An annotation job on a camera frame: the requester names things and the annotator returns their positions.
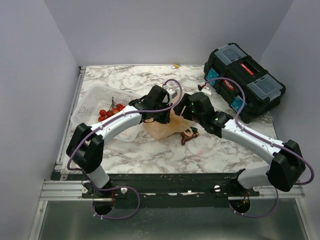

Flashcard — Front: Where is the peach banana-print plastic bag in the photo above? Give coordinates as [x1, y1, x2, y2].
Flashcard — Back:
[143, 108, 193, 140]

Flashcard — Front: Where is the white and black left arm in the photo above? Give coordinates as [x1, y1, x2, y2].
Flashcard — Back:
[66, 85, 177, 198]

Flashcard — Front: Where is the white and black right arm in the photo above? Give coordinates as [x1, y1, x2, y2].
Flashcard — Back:
[173, 92, 306, 196]

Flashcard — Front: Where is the red fake cherry bunch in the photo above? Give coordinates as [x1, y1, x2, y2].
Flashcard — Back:
[98, 97, 125, 122]

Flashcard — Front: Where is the brown faucet tap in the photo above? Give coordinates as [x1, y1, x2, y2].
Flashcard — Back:
[180, 132, 199, 146]

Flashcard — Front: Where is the yellow hex key set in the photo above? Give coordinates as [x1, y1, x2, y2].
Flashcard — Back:
[171, 64, 180, 69]

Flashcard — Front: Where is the black toolbox with blue latches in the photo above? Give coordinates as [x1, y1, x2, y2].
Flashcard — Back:
[203, 43, 286, 124]

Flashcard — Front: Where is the white perforated plastic basket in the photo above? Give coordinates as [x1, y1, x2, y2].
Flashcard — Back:
[70, 84, 144, 143]

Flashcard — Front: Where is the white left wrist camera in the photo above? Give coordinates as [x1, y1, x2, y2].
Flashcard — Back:
[162, 85, 178, 101]

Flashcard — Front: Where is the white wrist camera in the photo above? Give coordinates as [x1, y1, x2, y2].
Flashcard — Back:
[197, 84, 212, 96]
[162, 85, 178, 101]

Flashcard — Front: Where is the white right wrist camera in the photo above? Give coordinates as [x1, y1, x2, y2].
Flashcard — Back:
[197, 84, 212, 96]

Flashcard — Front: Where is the green-handled screwdriver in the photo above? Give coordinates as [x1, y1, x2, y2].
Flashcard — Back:
[188, 126, 198, 133]

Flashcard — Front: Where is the black mounting rail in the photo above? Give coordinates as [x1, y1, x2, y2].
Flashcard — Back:
[50, 172, 259, 209]

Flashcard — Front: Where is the aluminium frame extrusion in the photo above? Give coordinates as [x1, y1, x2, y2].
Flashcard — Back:
[39, 180, 83, 201]

